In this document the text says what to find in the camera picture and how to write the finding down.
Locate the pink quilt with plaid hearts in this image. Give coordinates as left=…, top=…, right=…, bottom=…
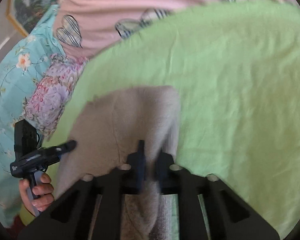
left=53, top=0, right=295, bottom=57

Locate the light green bed sheet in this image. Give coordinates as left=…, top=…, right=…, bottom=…
left=51, top=0, right=300, bottom=239

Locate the beige knitted sweater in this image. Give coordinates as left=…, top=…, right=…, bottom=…
left=55, top=86, right=180, bottom=239

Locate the purple floral pillow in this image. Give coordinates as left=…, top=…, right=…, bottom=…
left=22, top=54, right=89, bottom=138

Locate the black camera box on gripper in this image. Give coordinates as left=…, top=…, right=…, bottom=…
left=14, top=119, right=39, bottom=160

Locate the person's left hand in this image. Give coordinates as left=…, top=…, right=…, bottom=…
left=19, top=173, right=54, bottom=216

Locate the framed landscape painting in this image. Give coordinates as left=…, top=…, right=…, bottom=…
left=6, top=0, right=58, bottom=37

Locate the teal floral pillow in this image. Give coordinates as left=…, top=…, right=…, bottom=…
left=0, top=5, right=64, bottom=228

